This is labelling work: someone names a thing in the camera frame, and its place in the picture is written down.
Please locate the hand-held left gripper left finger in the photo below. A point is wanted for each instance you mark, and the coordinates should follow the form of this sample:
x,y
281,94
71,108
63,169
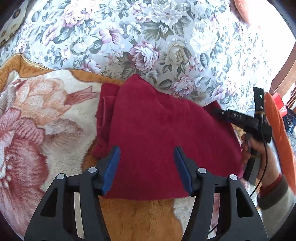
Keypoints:
x,y
111,171

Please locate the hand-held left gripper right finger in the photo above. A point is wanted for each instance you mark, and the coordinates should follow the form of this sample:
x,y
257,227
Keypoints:
x,y
182,171

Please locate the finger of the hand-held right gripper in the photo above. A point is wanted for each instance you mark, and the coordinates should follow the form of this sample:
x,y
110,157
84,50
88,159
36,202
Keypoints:
x,y
220,114

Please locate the red knit sweater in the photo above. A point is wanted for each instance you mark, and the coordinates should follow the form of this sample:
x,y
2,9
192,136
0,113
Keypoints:
x,y
150,127

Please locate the person's right forearm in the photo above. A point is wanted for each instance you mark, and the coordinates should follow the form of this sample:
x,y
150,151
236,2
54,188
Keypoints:
x,y
277,194

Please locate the person's right hand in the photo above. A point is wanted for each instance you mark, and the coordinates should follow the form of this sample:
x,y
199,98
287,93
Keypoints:
x,y
268,162

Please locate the orange-brown cloth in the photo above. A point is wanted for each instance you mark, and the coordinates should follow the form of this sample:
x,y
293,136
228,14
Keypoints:
x,y
277,129

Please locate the red box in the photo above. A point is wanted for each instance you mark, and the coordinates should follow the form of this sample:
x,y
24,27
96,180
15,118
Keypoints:
x,y
278,105

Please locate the wooden furniture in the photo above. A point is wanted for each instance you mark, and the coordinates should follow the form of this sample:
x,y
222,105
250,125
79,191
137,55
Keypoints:
x,y
285,76

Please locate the flower print fleece blanket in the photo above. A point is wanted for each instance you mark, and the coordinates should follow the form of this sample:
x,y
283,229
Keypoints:
x,y
46,115

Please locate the floral print quilt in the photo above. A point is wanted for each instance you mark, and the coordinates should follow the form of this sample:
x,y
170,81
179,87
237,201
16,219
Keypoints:
x,y
138,34

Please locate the cream patterned pillow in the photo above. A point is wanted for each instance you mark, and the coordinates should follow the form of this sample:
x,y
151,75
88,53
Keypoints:
x,y
11,27

